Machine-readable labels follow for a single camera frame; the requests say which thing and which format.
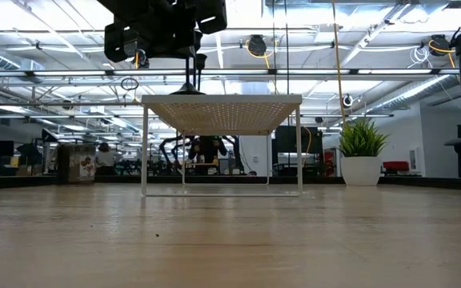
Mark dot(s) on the black metal candlestick holder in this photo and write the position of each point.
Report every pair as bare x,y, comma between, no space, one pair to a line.
187,90
201,60

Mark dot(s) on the tin can with flower label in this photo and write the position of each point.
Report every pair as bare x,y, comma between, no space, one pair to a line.
70,164

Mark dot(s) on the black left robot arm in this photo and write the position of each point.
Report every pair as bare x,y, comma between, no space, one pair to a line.
114,4

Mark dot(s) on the background black robot arm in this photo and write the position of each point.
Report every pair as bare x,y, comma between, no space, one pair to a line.
170,148

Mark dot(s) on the white perforated metal shelf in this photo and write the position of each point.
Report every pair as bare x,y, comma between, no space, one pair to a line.
222,100

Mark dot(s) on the person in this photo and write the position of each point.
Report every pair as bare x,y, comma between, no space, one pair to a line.
105,160
207,154

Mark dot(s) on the black television screen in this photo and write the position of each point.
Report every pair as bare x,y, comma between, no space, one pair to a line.
286,140

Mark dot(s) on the green plant in white pot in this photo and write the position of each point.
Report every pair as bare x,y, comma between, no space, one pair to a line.
360,172

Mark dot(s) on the red sofa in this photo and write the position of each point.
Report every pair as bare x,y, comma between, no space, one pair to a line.
395,166

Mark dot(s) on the black aluminium table frame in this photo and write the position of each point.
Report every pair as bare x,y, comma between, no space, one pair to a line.
14,182

